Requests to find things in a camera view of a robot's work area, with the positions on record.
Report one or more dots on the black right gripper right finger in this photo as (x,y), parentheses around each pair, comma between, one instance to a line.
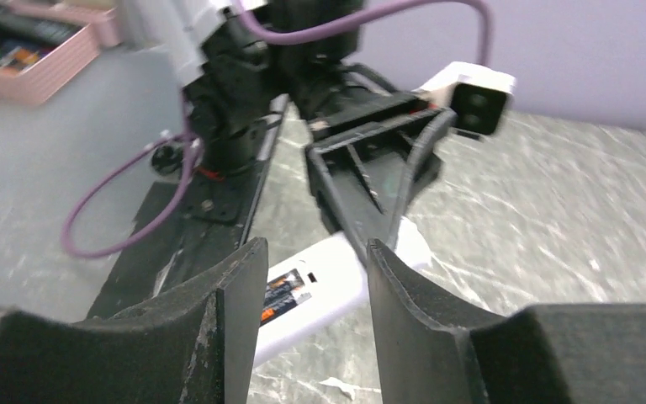
(434,347)

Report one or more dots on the black AAA battery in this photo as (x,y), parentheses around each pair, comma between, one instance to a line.
(283,284)
(277,304)

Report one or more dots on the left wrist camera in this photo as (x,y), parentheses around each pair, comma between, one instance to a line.
(478,95)

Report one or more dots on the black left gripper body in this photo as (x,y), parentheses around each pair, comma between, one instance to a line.
(400,111)

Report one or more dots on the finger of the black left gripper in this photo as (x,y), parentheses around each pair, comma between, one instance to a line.
(421,148)
(355,177)

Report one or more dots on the pink storage box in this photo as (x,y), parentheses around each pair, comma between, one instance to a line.
(43,47)

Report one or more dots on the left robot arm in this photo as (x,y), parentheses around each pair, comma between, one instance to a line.
(241,75)

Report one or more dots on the white remote control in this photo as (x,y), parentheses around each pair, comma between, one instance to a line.
(338,283)

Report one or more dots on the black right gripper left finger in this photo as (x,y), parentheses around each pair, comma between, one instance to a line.
(192,344)

